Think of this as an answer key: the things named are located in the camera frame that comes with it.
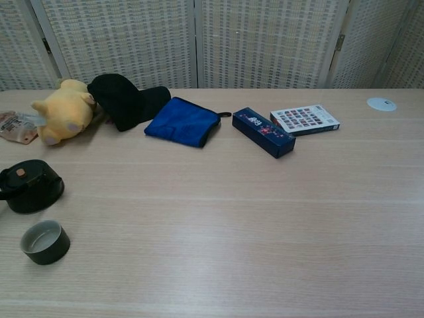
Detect round white cable grommet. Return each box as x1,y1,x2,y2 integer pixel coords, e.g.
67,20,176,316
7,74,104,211
366,97,398,112

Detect blue folded towel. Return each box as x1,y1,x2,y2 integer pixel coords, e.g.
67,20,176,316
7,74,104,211
144,96,232,149

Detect small grey cup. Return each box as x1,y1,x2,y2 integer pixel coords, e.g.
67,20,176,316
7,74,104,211
20,219,71,266

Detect yellow plush toy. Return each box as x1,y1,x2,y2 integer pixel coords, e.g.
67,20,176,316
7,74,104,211
31,78,97,146

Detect white box with picture grid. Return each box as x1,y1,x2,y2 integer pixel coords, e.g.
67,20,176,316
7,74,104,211
270,104,341,137

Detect black heart-shaped cushion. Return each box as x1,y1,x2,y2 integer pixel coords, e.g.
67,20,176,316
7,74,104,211
87,74,172,133

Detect clear snack packet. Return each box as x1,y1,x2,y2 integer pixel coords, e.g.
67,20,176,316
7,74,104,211
0,111,39,146

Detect dark blue long box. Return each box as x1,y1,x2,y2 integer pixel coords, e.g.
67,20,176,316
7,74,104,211
231,106,297,160

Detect black teapot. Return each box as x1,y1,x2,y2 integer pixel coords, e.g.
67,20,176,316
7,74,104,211
0,159,65,215

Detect woven folding screen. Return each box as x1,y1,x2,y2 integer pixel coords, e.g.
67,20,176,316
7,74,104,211
0,0,424,92

